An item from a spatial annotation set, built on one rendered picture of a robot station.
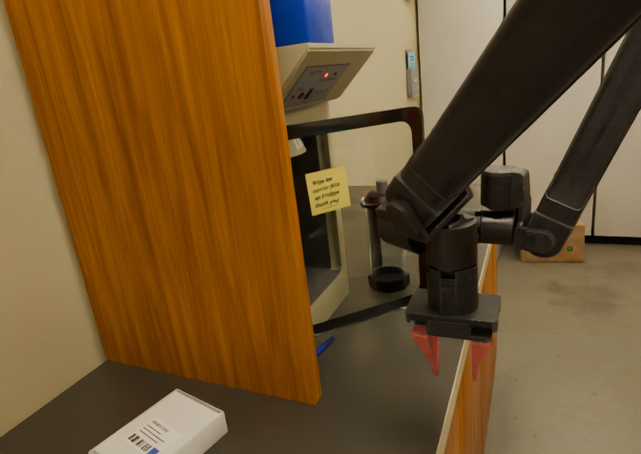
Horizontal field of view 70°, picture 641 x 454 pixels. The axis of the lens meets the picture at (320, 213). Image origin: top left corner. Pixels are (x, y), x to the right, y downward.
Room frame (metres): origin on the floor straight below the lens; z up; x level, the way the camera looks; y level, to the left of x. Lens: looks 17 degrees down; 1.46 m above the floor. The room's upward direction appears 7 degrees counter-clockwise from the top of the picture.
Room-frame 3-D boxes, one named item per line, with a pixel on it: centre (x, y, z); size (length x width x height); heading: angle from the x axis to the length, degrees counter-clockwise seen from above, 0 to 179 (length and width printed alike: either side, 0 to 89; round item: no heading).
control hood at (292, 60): (0.87, -0.03, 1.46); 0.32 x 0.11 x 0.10; 154
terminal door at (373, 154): (0.81, -0.07, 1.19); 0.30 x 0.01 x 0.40; 110
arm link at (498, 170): (0.68, -0.31, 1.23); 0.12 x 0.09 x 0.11; 51
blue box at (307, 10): (0.79, 0.01, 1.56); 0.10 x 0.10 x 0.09; 64
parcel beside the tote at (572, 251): (3.13, -1.65, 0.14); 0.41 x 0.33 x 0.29; 70
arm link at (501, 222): (0.71, -0.29, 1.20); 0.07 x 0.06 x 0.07; 64
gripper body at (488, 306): (0.48, -0.14, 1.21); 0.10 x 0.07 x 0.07; 64
